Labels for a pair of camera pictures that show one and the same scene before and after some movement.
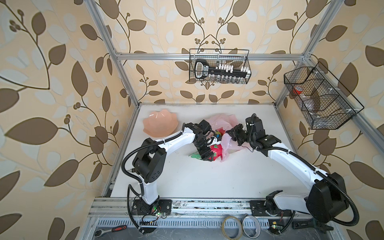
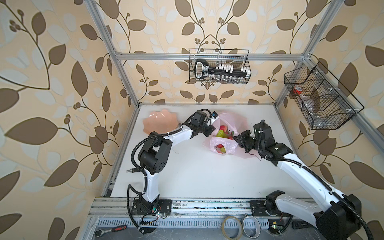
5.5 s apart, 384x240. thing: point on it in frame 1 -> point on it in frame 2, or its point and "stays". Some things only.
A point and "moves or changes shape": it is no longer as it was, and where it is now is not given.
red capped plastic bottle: [297, 90] stays
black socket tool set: [221, 72] stays
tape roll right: [251, 226] stays
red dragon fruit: [217, 151] -> [223, 132]
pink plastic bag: [228, 144] moves or changes shape
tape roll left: [240, 225] stays
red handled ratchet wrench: [99, 233] stays
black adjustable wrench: [312, 224] stays
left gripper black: [206, 156] -> [210, 129]
